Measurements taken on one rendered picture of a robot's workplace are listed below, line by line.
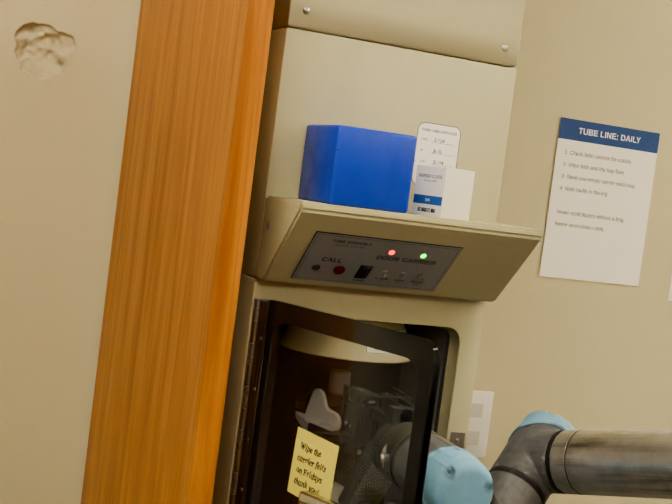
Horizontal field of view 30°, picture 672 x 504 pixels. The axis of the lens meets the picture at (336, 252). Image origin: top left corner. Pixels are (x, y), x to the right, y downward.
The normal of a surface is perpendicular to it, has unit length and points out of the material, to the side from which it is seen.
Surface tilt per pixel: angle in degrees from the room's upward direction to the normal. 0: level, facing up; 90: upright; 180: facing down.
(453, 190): 90
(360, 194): 90
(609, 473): 106
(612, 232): 90
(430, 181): 90
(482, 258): 135
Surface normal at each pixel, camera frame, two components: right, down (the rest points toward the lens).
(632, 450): -0.68, -0.46
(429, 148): 0.40, 0.10
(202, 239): -0.91, -0.10
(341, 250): 0.18, 0.77
